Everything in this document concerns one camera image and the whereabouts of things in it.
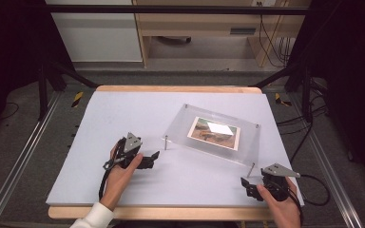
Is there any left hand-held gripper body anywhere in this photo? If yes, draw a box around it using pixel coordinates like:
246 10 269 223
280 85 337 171
103 132 143 170

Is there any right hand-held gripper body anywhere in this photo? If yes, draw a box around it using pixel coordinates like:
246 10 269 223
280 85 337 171
260 162 301 202

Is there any clear acrylic photo frame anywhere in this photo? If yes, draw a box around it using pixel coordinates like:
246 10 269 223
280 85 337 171
162 103 261 179

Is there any person's right hand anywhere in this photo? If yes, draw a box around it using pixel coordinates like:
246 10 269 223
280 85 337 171
256 178 302 228

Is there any person's left hand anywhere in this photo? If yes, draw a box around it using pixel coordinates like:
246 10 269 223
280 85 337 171
99 145 144 212

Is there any white foam board mat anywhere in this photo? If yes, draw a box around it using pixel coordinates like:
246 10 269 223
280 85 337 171
45 90 305 209

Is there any landscape photo print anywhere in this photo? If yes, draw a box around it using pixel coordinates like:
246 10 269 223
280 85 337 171
186 116 241 151

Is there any black metal stand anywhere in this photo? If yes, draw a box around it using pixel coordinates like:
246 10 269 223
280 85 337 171
37 59 100 122
252 60 316 124

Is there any white cabinet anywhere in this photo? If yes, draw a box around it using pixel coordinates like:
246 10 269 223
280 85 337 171
45 0 144 63

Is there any light wooden desk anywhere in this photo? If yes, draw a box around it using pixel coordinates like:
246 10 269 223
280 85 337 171
132 0 312 68

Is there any black curtain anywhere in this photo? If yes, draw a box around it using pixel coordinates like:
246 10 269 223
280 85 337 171
0 0 74 145
287 0 365 186

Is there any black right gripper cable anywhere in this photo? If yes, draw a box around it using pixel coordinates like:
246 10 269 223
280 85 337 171
284 179 305 226

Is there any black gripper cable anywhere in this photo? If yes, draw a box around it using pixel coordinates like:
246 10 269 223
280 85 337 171
98 168 114 201
284 179 305 226

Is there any looped black floor cable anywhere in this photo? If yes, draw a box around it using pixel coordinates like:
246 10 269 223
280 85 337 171
298 173 331 207

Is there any long black floor cable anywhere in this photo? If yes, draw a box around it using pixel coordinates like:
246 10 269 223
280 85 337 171
289 94 315 165

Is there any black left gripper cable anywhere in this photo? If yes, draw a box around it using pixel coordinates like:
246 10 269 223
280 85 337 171
98 168 114 201

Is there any aluminium floor rail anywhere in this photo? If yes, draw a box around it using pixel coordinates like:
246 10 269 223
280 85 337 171
0 91 62 228
288 94 365 228

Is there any thin black floor cable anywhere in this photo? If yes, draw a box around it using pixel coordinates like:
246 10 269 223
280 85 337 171
0 101 20 121

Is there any black horizontal frame bar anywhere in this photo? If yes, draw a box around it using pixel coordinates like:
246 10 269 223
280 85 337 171
44 4 312 16

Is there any black hanging wall cable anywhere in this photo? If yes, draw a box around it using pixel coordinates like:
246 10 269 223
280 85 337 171
258 1 287 68

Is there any grey drawer handle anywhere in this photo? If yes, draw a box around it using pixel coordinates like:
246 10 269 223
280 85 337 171
229 27 258 35

